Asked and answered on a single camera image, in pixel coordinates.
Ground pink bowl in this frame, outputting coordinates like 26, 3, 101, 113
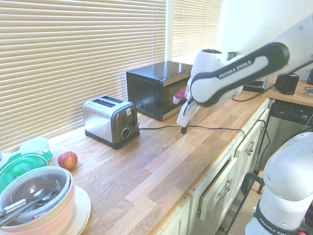
0, 182, 77, 234

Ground clear plastic container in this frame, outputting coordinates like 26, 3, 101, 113
0, 166, 73, 228

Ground black and steel microwave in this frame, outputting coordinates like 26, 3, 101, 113
126, 60, 194, 121

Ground green clamp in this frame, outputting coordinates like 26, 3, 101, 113
240, 171, 265, 197

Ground metal utensils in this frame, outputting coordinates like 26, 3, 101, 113
0, 188, 59, 222

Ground green container lid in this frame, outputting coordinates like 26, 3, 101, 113
0, 149, 54, 194

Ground wide beige window blind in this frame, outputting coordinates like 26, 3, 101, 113
0, 0, 167, 153

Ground black flat countertop appliance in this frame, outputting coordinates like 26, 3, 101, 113
242, 75, 270, 93

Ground black toaster power cord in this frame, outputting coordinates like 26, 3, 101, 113
138, 124, 246, 138

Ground stainless steel two-slot toaster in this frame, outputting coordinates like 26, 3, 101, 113
82, 94, 141, 150

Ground cream bowl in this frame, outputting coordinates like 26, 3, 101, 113
65, 170, 75, 198

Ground white plate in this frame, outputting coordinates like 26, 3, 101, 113
69, 185, 92, 235

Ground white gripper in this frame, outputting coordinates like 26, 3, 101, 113
176, 100, 200, 135

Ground stainless steel dishwasher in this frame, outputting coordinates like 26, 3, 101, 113
256, 98, 313, 173

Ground thin black hanging cable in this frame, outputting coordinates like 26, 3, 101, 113
254, 119, 271, 167

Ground red apple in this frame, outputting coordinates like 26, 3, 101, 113
57, 151, 79, 171

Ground metal cabinet door handle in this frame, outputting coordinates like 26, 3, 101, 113
245, 141, 255, 156

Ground white mug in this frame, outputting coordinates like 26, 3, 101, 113
19, 136, 51, 158

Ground black box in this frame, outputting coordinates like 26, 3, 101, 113
274, 72, 300, 95

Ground metal drawer handle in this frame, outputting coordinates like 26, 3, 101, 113
218, 179, 233, 198

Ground narrow beige window blind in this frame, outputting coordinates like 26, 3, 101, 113
172, 0, 224, 61

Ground white open drawer front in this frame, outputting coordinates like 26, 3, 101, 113
198, 156, 240, 222

